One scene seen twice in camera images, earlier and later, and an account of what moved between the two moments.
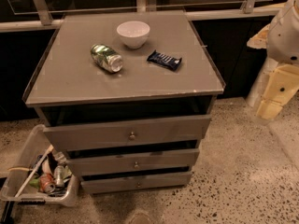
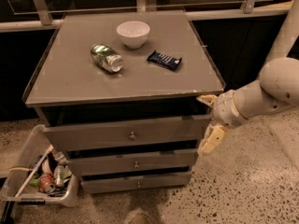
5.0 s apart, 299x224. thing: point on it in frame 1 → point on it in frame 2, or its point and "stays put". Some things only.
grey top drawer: (103, 134) stays put
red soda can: (47, 183) stays put
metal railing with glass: (40, 7) stays put
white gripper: (284, 39) → (224, 110)
